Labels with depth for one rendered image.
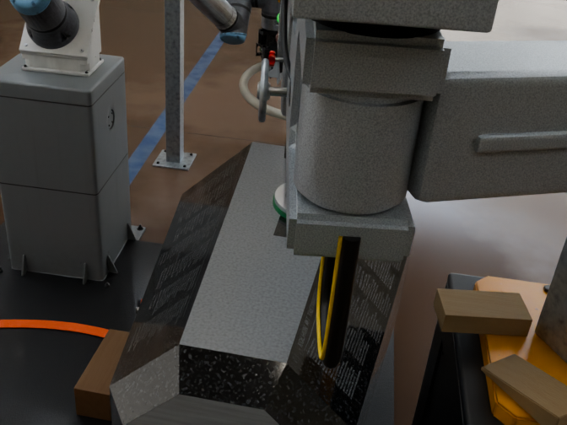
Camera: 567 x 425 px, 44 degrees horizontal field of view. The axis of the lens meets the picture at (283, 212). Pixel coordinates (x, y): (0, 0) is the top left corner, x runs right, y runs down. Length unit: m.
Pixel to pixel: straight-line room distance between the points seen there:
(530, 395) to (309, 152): 0.72
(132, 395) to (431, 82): 0.92
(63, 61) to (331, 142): 1.82
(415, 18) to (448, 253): 2.57
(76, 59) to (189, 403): 1.60
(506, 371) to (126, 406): 0.80
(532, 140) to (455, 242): 2.36
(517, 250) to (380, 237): 2.48
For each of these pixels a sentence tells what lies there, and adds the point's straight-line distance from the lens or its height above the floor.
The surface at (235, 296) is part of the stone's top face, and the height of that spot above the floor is 0.82.
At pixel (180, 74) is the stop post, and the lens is 3.72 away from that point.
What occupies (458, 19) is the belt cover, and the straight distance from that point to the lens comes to 0.91.
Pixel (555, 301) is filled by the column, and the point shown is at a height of 0.89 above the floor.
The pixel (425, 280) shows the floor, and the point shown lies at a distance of 3.19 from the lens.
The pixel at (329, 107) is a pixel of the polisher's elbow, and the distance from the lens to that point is 1.03.
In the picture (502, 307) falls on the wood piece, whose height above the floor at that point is 0.83.
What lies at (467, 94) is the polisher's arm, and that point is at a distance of 1.08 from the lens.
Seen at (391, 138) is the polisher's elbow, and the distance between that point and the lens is 1.05.
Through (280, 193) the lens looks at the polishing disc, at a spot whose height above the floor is 0.85.
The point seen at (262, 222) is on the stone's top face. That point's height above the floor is 0.82.
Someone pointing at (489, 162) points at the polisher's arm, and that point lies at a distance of 1.16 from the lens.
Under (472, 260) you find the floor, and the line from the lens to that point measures 3.40.
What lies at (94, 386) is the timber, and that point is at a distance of 2.38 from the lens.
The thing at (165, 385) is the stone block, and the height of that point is 0.76.
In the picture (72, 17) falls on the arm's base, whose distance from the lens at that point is 2.74.
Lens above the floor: 1.80
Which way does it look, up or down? 31 degrees down
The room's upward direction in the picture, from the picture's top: 5 degrees clockwise
